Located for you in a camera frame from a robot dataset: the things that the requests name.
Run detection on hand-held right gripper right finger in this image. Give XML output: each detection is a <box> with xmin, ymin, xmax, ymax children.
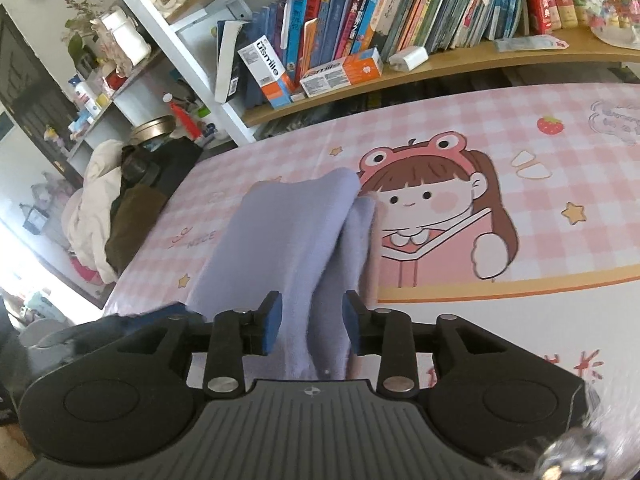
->
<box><xmin>341</xmin><ymin>290</ymin><xmax>503</xmax><ymax>397</ymax></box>

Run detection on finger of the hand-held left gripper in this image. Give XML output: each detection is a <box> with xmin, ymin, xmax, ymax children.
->
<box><xmin>104</xmin><ymin>302</ymin><xmax>201</xmax><ymax>337</ymax></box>

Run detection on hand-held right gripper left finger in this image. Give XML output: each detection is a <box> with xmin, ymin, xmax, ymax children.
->
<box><xmin>117</xmin><ymin>290</ymin><xmax>284</xmax><ymax>397</ymax></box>

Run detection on purple and pink sweater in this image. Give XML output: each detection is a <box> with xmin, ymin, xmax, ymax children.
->
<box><xmin>184</xmin><ymin>167</ymin><xmax>382</xmax><ymax>386</ymax></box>

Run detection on olive cloth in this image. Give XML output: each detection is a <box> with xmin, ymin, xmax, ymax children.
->
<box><xmin>104</xmin><ymin>180</ymin><xmax>167</xmax><ymax>282</ymax></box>

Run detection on white cloth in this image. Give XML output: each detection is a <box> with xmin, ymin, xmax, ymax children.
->
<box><xmin>64</xmin><ymin>140</ymin><xmax>127</xmax><ymax>285</ymax></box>

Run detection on brass bowl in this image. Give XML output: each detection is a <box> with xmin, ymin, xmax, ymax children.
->
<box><xmin>129</xmin><ymin>115</ymin><xmax>177</xmax><ymax>147</ymax></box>

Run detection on red bottle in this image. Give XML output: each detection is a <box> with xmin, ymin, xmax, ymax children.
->
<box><xmin>162</xmin><ymin>92</ymin><xmax>204</xmax><ymax>144</ymax></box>

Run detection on white green small bottle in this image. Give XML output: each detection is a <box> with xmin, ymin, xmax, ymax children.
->
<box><xmin>197</xmin><ymin>107</ymin><xmax>224</xmax><ymax>141</ymax></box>

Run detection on white side shelf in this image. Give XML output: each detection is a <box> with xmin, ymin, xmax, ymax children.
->
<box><xmin>65</xmin><ymin>47</ymin><xmax>173</xmax><ymax>173</ymax></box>

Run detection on dark wooden door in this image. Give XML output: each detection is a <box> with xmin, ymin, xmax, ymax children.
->
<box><xmin>0</xmin><ymin>4</ymin><xmax>84</xmax><ymax>192</ymax></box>

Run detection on orange white long box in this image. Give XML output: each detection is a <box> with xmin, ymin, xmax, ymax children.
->
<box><xmin>299</xmin><ymin>47</ymin><xmax>385</xmax><ymax>99</ymax></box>

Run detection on white blue orange box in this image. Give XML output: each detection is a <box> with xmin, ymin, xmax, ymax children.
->
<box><xmin>236</xmin><ymin>35</ymin><xmax>296</xmax><ymax>109</ymax></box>

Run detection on pink checked printed table mat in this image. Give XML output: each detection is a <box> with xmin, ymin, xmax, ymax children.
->
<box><xmin>102</xmin><ymin>82</ymin><xmax>640</xmax><ymax>413</ymax></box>

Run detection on white charger plug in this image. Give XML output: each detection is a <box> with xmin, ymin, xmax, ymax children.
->
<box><xmin>387</xmin><ymin>45</ymin><xmax>430</xmax><ymax>72</ymax></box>

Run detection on white vase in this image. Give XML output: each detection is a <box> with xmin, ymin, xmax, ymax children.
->
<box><xmin>100</xmin><ymin>7</ymin><xmax>152</xmax><ymax>66</ymax></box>

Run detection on dried flowers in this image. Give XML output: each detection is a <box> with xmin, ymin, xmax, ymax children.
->
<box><xmin>62</xmin><ymin>0</ymin><xmax>132</xmax><ymax>77</ymax></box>

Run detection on row of colourful books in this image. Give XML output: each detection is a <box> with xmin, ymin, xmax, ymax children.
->
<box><xmin>215</xmin><ymin>0</ymin><xmax>601</xmax><ymax>109</ymax></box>

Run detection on light blue flat packet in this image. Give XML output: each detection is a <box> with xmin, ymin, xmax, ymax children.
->
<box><xmin>494</xmin><ymin>35</ymin><xmax>571</xmax><ymax>54</ymax></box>

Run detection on colourful flower ornament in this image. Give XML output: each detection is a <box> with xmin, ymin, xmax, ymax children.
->
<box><xmin>587</xmin><ymin>0</ymin><xmax>640</xmax><ymax>51</ymax></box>

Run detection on white frame wooden bookshelf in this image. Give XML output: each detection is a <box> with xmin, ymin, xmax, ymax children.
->
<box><xmin>92</xmin><ymin>0</ymin><xmax>640</xmax><ymax>147</ymax></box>

